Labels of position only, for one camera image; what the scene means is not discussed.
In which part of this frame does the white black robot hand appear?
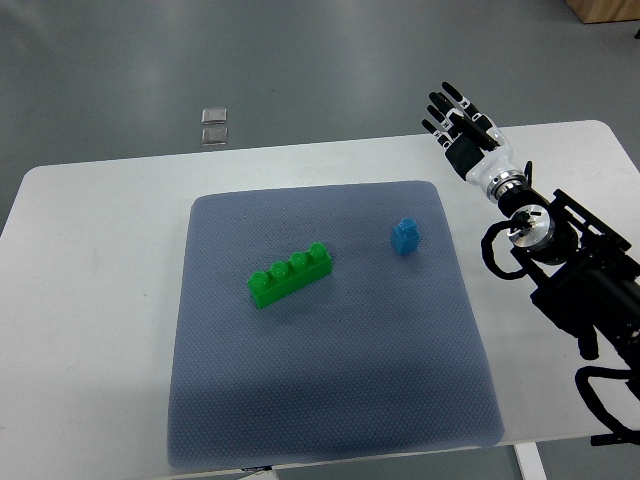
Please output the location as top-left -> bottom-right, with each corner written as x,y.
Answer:
422,82 -> 515,190

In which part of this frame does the blue single-stud block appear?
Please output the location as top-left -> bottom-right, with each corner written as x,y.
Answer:
391,217 -> 421,255

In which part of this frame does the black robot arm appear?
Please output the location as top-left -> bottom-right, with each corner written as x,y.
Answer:
481,167 -> 639,376

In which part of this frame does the green four-stud block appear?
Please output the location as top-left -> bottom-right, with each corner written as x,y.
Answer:
247,242 -> 333,309

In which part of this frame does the wooden box corner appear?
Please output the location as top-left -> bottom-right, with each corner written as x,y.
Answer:
566,0 -> 639,24

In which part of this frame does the blue-grey mesh mat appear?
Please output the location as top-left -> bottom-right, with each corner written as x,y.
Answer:
168,181 -> 504,470

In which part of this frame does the upper metal floor plate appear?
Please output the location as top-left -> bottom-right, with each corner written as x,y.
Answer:
201,107 -> 228,125

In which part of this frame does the metal floor plate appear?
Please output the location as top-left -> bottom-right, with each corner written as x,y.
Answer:
201,107 -> 228,125
201,126 -> 228,147

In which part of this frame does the lower metal floor plate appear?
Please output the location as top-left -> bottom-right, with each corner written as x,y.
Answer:
201,126 -> 228,147

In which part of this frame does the white table leg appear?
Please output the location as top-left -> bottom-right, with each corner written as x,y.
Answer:
513,442 -> 547,480

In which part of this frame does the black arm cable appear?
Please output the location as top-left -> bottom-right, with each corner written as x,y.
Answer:
573,366 -> 640,446

